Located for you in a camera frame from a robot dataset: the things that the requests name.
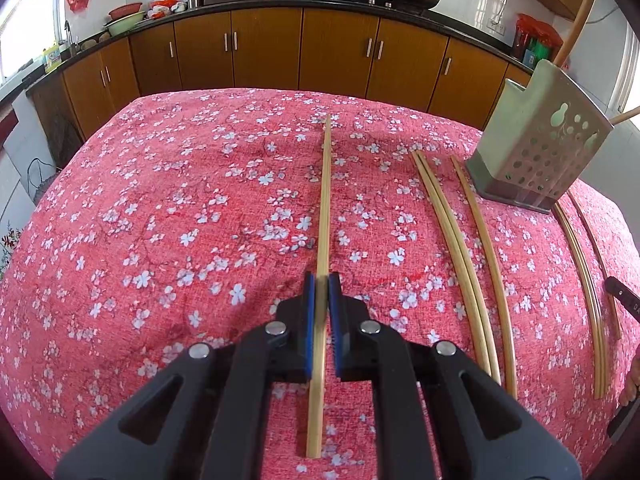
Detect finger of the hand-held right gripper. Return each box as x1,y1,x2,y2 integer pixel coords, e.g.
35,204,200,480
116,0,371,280
606,399,640,446
603,276,640,320

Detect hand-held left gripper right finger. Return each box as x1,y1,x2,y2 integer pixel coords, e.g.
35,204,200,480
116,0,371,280
327,271,583,480

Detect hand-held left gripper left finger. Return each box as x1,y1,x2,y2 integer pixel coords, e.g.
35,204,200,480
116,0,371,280
54,271,316,480

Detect perforated grey chopstick holder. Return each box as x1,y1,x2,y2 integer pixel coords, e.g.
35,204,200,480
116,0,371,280
466,59,615,215

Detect person's right hand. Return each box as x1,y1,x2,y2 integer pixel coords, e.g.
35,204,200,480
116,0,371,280
618,347,640,407

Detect red floral tablecloth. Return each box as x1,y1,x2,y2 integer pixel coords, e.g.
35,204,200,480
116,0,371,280
0,87,640,480

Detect red bag with bottles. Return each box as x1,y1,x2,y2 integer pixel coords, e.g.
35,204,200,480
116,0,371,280
514,12,566,64

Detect dark brown chopstick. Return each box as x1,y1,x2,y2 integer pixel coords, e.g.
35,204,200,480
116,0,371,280
554,0,601,67

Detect wooden base cabinets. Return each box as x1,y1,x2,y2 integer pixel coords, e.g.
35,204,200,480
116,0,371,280
27,6,533,141

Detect gas stove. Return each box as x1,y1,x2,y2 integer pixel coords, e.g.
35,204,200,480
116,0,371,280
312,0,437,12

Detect black kitchen countertop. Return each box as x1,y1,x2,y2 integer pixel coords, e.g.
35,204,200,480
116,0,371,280
22,0,536,97

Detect red and white dishes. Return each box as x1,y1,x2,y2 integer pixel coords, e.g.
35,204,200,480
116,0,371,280
147,0,189,20

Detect green plastic basin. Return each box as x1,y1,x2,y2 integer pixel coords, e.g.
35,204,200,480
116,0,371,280
104,10,149,37

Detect red plastic basin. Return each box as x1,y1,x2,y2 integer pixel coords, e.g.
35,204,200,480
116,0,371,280
108,2,144,20

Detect yellow detergent bottle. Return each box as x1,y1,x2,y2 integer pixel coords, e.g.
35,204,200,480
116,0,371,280
42,42,64,71

